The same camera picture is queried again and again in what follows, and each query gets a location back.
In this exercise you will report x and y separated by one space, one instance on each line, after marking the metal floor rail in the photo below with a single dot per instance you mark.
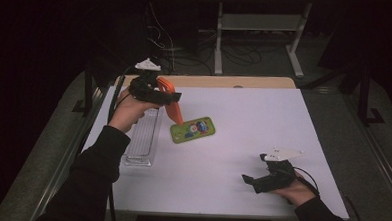
72 151
376 145

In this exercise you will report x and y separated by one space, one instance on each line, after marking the clear plastic tray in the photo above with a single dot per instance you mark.
144 138

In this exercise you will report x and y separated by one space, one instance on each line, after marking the person's right hand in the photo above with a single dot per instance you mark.
297 195

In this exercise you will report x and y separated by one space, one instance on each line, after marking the orange phone case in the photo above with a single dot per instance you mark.
175 113

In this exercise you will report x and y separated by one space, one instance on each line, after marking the black tripod stand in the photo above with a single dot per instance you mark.
344 77

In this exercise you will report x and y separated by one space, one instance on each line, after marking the person's left hand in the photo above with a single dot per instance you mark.
127 112

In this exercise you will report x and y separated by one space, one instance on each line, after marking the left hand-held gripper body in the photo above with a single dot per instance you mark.
148 88

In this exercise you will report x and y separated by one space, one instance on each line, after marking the grey metal desk frame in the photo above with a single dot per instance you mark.
254 22

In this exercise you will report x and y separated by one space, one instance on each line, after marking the black floor stand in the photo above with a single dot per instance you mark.
364 98
88 85

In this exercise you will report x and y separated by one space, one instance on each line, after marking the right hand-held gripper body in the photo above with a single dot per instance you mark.
279 176

